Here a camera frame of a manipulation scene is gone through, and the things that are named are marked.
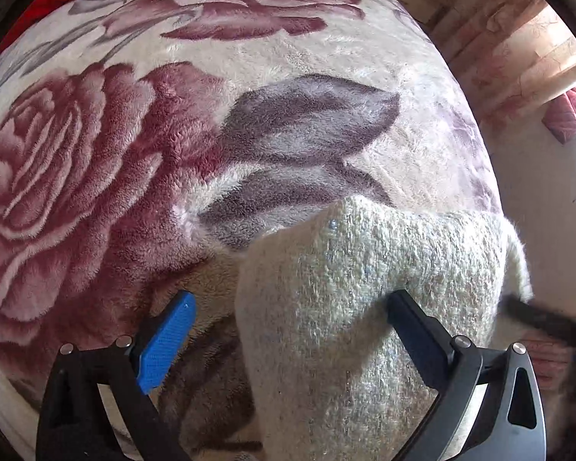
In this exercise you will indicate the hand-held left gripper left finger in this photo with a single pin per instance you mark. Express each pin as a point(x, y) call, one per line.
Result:
point(165, 341)

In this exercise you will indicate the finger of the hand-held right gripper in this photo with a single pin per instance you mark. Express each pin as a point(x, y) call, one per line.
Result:
point(542, 317)

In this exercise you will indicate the pink garment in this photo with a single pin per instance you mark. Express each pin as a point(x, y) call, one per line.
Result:
point(571, 113)

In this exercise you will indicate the pink floral curtain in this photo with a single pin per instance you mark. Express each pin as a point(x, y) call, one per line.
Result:
point(518, 43)

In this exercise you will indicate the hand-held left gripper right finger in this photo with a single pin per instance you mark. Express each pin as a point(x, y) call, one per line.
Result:
point(413, 341)

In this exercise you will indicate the floral plush blanket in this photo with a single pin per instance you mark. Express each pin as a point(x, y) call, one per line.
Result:
point(173, 129)

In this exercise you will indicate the white tweed jacket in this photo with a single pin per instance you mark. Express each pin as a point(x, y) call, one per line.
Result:
point(345, 297)

